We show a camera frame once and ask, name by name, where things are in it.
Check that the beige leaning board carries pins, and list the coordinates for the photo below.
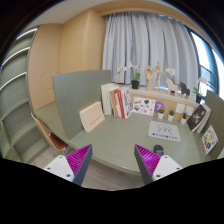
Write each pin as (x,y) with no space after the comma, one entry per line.
(92,116)

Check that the grey curtain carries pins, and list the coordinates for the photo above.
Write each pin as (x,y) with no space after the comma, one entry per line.
(145,39)

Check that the green shelf unit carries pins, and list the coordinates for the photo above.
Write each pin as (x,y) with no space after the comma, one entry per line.
(20,138)

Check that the small potted plant left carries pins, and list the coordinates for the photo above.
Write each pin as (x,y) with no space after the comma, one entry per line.
(161,113)

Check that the white orchid black pot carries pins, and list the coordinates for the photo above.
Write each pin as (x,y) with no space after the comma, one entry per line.
(135,74)

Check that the small potted plant middle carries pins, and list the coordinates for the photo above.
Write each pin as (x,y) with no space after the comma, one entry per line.
(171,115)

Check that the black photo book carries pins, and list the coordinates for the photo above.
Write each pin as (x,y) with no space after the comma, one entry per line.
(199,118)

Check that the colourful illustrated book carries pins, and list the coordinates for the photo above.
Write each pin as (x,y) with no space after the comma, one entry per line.
(209,139)

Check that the white books stack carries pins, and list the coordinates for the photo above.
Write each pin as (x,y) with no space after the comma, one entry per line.
(106,98)

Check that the red white book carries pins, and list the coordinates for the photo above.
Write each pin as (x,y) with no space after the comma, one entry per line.
(124,100)

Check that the illustrated white card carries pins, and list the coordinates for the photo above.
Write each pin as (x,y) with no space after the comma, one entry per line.
(144,106)

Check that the black wooden horse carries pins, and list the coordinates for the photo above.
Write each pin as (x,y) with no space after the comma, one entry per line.
(184,90)

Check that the white wooden horse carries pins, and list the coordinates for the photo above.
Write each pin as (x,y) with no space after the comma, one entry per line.
(172,87)

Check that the wooden chair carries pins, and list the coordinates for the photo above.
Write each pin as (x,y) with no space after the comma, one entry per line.
(51,138)

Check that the small potted plant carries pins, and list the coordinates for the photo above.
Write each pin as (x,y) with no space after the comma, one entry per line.
(161,113)
(183,119)
(171,115)

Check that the white orchid right pot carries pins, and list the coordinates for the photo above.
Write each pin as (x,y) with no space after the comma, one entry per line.
(200,91)

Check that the small potted plant right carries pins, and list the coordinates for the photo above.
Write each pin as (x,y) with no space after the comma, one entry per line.
(183,119)

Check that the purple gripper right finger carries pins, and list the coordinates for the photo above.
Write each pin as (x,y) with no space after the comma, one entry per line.
(152,166)

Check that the wooden mannequin figure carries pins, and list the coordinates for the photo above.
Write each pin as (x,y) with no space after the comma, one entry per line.
(158,71)

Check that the wooden hand model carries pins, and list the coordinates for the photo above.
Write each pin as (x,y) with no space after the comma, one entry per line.
(149,72)

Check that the purple round card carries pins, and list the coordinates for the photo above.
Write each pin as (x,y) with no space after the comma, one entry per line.
(158,105)

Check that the green desk partition panel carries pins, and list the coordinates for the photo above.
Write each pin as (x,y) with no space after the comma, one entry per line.
(74,91)

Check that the white printed mouse pad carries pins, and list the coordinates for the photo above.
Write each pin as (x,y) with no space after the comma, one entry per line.
(164,131)

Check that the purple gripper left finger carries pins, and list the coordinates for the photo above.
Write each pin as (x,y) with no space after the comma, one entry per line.
(72,167)

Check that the black computer mouse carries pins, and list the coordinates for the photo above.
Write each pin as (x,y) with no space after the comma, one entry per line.
(159,150)

